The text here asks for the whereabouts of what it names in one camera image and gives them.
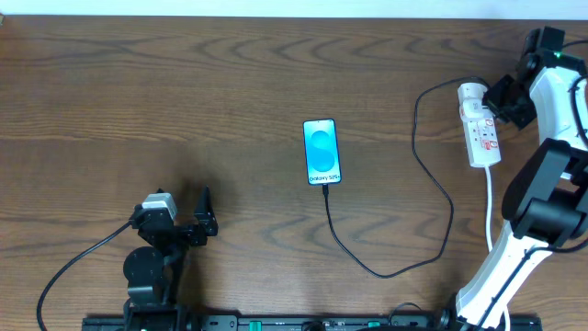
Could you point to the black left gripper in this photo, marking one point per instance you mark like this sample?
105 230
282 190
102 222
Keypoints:
179 231

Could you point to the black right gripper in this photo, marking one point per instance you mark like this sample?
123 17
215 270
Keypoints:
513 107

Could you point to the blue Galaxy smartphone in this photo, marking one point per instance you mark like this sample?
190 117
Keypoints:
321 152

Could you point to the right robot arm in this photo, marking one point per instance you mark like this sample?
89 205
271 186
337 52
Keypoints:
546 203

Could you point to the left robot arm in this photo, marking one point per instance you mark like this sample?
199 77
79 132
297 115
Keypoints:
154 271

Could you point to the white power strip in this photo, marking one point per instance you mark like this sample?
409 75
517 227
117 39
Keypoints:
479 127

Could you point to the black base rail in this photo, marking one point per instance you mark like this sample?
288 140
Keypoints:
234 323

